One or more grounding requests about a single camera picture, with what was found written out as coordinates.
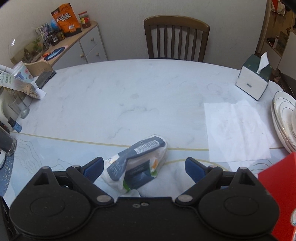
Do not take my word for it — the white grey green snack bag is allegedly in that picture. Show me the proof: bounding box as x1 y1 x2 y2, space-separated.
95 135 168 198

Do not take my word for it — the white paper napkin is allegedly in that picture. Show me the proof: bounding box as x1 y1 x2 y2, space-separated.
204 100 274 162

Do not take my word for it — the red cardboard box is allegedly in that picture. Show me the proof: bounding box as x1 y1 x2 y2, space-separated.
258 153 295 240

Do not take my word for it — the glass cup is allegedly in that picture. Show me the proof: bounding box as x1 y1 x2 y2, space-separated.
9 96 30 119

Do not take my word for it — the white plate stack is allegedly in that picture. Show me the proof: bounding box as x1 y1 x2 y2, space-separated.
271 91 295 153

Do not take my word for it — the white green tissue box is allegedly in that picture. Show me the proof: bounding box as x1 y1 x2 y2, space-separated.
236 52 272 101

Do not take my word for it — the white low side cabinet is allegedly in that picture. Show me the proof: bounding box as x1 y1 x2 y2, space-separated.
30 20 109 71

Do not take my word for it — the glass dome terrarium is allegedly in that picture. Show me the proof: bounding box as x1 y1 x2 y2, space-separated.
8 31 44 65

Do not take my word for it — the red lid jar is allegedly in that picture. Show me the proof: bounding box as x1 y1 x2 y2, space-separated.
78 11 91 29

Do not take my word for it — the orange snack bag on cabinet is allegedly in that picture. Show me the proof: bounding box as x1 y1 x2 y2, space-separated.
51 3 82 38

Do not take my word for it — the wooden chair by wall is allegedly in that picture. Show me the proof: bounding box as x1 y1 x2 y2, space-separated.
144 15 210 62

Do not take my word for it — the wooden wall shelf unit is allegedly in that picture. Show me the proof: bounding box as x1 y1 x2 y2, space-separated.
255 1 295 75

